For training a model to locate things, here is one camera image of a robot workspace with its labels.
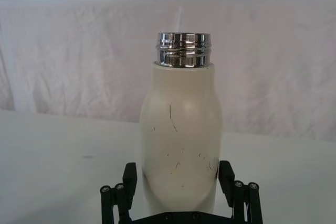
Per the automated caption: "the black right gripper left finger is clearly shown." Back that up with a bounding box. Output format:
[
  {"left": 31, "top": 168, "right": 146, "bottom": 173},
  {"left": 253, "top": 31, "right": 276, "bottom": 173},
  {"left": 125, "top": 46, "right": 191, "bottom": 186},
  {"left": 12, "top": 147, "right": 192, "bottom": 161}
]
[{"left": 99, "top": 162, "right": 138, "bottom": 224}]

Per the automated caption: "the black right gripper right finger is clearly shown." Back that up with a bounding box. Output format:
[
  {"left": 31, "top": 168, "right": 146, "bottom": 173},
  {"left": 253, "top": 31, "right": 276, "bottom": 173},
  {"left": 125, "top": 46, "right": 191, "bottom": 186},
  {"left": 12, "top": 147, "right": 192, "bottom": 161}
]
[{"left": 218, "top": 160, "right": 264, "bottom": 224}]

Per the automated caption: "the cream vacuum bottle steel neck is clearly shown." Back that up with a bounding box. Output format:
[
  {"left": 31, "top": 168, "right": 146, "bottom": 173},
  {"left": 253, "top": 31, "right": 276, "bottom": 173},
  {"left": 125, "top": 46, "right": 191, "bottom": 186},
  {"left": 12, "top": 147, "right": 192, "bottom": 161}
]
[{"left": 139, "top": 32, "right": 223, "bottom": 218}]

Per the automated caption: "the white table cloth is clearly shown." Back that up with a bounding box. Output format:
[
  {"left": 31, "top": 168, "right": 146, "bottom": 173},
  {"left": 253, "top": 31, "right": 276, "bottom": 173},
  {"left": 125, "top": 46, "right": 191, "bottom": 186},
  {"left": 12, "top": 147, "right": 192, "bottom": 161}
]
[{"left": 0, "top": 109, "right": 336, "bottom": 224}]

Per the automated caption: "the white curtain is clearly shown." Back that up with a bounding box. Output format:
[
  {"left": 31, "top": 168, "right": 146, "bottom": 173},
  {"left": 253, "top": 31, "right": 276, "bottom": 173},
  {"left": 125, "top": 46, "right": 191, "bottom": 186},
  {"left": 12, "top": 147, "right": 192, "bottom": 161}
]
[{"left": 0, "top": 0, "right": 336, "bottom": 142}]

